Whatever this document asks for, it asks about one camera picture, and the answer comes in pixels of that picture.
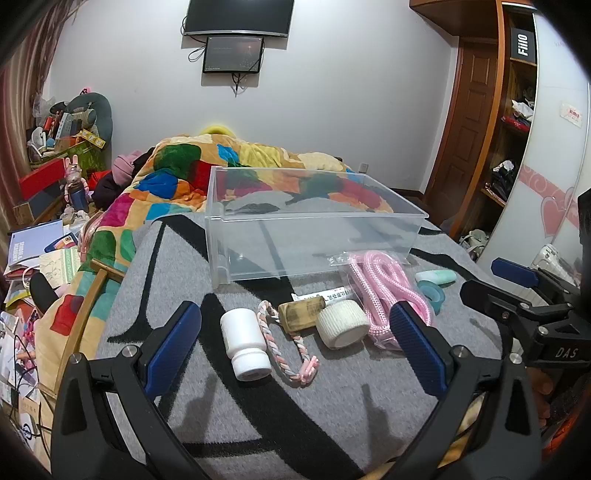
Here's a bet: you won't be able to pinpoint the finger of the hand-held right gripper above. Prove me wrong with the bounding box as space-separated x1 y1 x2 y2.
491 257 581 297
460 279 574 325

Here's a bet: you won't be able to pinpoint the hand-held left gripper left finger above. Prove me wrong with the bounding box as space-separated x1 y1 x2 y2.
51 301 204 480

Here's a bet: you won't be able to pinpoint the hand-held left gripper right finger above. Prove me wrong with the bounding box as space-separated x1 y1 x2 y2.
389 300 543 480

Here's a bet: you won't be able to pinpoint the teal tape roll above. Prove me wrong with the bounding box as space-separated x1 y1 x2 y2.
417 280 447 315

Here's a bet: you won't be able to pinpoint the mint green oval case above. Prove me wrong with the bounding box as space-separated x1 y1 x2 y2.
414 270 458 285

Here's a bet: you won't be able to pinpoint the white plastic bottle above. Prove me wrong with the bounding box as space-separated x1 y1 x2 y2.
220 309 273 382

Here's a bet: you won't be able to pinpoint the white bandage roll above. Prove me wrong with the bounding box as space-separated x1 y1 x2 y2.
316 300 372 350

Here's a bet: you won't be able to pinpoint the pink white braided rope toy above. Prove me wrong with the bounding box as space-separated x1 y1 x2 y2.
257 300 321 387

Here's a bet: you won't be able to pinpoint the white packaged syringe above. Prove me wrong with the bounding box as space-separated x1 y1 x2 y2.
291 288 357 304

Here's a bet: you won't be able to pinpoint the clear plastic storage box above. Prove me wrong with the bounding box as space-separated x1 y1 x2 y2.
205 166 430 284

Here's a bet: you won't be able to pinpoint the person's right hand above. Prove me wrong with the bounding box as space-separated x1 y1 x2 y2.
527 367 556 429

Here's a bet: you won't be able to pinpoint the white bag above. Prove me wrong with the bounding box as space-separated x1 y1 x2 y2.
530 244 580 283

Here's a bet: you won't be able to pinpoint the white wardrobe door pink hearts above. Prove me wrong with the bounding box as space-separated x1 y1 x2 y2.
475 9 591 289

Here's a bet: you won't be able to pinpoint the wooden wardrobe shelves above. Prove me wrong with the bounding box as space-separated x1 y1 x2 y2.
455 0 542 243

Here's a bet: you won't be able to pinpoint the grey black patterned blanket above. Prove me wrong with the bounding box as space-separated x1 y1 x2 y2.
92 212 504 480

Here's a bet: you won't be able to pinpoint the green printed booklet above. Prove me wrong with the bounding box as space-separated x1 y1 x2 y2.
39 250 85 285

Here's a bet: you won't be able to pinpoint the pink striped bag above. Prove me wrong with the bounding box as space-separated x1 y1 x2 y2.
78 213 112 260

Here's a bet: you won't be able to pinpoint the brown wooden door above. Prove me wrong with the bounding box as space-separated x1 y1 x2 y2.
422 36 502 202

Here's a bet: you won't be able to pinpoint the blue white booklet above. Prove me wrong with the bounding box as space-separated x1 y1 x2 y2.
6 219 64 274

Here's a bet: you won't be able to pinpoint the colourful patchwork blanket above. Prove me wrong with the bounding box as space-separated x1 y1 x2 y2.
34 134 398 361

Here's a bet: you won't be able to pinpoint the rabbit figurine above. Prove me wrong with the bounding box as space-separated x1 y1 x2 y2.
64 156 92 209

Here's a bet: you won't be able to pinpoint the pink knitted hat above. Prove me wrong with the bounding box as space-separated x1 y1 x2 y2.
113 150 145 186

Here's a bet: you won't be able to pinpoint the red flat box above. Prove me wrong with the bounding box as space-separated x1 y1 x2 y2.
18 157 68 200

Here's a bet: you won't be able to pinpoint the yellow round cushion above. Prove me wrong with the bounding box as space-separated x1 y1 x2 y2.
200 122 237 138

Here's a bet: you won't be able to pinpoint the black box with white print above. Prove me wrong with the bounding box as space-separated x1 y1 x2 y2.
510 21 539 64

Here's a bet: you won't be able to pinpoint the grey neck pillow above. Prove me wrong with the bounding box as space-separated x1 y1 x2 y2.
64 92 114 145

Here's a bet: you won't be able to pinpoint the striped curtain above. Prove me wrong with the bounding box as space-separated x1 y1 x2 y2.
0 0 79 227

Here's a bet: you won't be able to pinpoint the wooden frame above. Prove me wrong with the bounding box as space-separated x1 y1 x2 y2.
59 258 126 386

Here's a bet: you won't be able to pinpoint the small black wall monitor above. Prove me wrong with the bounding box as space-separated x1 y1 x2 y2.
202 35 265 75

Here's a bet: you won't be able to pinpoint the black wall television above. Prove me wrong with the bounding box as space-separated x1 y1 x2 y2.
182 0 296 39

